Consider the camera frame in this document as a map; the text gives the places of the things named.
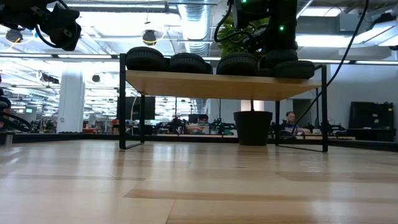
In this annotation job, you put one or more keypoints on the black computer monitor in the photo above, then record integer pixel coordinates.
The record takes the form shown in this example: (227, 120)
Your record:
(132, 107)

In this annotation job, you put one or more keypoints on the green leafy potted plant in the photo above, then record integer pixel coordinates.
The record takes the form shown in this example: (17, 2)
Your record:
(228, 48)

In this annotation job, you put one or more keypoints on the black plant pot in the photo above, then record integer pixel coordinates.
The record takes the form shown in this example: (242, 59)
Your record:
(252, 127)

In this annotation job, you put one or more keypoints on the silver ribbed ventilation duct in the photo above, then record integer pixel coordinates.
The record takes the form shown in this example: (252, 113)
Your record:
(196, 28)

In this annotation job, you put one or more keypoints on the small black ceiling dome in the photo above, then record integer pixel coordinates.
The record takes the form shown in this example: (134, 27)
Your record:
(96, 78)

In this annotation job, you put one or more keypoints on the white round pillar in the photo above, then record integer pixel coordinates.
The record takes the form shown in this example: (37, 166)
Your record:
(71, 102)

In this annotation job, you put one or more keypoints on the grey metal bracket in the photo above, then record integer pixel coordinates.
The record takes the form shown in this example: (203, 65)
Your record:
(7, 137)

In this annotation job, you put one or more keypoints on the black cabinet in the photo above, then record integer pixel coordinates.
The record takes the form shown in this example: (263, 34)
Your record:
(371, 118)

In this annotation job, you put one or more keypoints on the black table edge rail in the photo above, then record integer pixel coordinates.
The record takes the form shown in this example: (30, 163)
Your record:
(62, 138)

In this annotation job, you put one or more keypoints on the person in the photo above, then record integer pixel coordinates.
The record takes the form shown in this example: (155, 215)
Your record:
(202, 123)
(290, 119)

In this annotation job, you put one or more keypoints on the dark green rubber slide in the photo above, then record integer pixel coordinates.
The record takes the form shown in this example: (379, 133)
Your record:
(295, 70)
(237, 63)
(146, 59)
(189, 63)

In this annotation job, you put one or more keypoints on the long ceiling light strip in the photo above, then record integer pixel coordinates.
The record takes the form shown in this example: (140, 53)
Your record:
(84, 57)
(323, 61)

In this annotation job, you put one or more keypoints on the wooden shelf with black frame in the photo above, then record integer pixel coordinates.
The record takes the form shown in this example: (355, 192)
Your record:
(217, 87)

